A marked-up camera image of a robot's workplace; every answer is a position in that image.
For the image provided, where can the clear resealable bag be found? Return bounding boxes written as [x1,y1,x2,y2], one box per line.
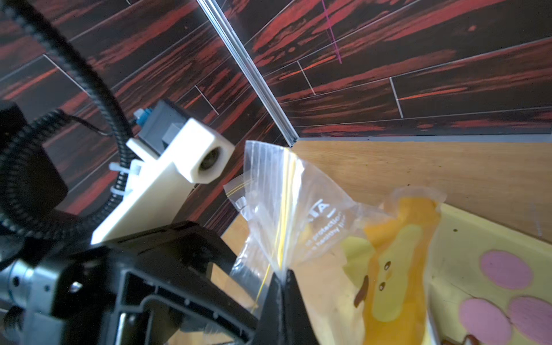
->
[225,141,446,344]

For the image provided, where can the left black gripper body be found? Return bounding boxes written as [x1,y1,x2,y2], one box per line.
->
[1,221,257,344]

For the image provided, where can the pink round cookie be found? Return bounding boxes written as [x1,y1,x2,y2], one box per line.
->
[507,296,551,344]
[480,250,534,290]
[459,298,513,345]

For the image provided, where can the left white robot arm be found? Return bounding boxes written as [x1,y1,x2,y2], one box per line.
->
[1,1,257,344]

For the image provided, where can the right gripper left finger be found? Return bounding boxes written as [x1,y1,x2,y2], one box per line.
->
[252,274,288,345]

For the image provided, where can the yellow plastic tray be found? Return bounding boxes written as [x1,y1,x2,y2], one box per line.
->
[423,204,551,344]

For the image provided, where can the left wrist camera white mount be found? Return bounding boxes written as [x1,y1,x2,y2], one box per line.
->
[91,100,234,244]

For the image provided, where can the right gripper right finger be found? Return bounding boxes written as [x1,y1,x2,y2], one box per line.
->
[284,270,319,345]

